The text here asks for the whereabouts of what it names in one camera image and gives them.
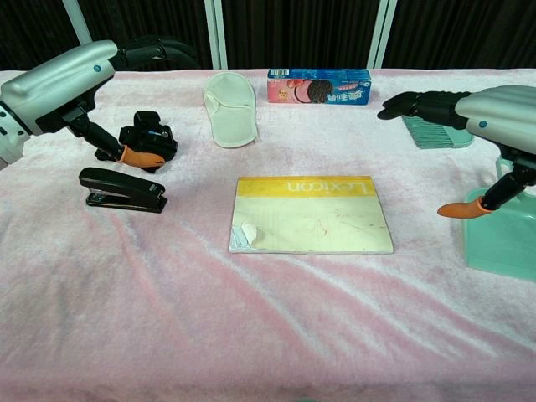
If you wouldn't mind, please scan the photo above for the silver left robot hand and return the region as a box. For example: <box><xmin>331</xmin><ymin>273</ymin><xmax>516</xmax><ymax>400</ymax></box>
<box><xmin>0</xmin><ymin>35</ymin><xmax>200</xmax><ymax>169</ymax></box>

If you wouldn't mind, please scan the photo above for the green dustpan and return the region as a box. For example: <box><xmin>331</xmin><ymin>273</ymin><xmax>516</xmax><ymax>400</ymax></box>
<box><xmin>463</xmin><ymin>153</ymin><xmax>536</xmax><ymax>282</ymax></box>

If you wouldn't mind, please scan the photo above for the slanted white frame post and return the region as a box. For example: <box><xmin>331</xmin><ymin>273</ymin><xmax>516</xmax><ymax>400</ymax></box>
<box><xmin>62</xmin><ymin>0</ymin><xmax>94</xmax><ymax>45</ymax></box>
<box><xmin>365</xmin><ymin>0</ymin><xmax>398</xmax><ymax>70</ymax></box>

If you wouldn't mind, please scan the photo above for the green hand brush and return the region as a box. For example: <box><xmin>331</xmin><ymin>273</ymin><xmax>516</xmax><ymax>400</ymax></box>
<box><xmin>400</xmin><ymin>114</ymin><xmax>475</xmax><ymax>150</ymax></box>

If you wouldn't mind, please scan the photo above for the black curtain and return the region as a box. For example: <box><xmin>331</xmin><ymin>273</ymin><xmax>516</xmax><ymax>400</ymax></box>
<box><xmin>0</xmin><ymin>0</ymin><xmax>536</xmax><ymax>72</ymax></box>

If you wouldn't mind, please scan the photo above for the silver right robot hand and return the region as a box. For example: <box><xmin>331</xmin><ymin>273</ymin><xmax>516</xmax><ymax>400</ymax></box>
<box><xmin>376</xmin><ymin>85</ymin><xmax>536</xmax><ymax>219</ymax></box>

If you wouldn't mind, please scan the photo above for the upright white frame post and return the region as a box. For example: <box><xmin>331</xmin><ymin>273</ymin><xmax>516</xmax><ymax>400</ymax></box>
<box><xmin>204</xmin><ymin>0</ymin><xmax>229</xmax><ymax>70</ymax></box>

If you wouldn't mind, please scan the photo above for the pink plush table cloth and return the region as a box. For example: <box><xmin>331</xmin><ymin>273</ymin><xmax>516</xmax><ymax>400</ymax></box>
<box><xmin>0</xmin><ymin>66</ymin><xmax>536</xmax><ymax>402</ymax></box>

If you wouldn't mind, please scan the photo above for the blue cookie box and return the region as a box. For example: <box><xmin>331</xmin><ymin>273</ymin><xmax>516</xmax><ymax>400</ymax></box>
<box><xmin>266</xmin><ymin>69</ymin><xmax>373</xmax><ymax>106</ymax></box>

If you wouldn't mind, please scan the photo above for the black toy camera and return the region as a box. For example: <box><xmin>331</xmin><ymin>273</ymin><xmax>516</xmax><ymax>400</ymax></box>
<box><xmin>94</xmin><ymin>111</ymin><xmax>179</xmax><ymax>173</ymax></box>

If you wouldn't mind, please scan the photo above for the yellow Lexicon notebook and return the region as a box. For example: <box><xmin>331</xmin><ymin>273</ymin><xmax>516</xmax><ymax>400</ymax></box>
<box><xmin>228</xmin><ymin>175</ymin><xmax>395</xmax><ymax>255</ymax></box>

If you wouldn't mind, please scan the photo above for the black stapler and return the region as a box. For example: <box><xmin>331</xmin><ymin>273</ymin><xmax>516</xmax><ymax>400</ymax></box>
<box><xmin>78</xmin><ymin>167</ymin><xmax>169</xmax><ymax>215</ymax></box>

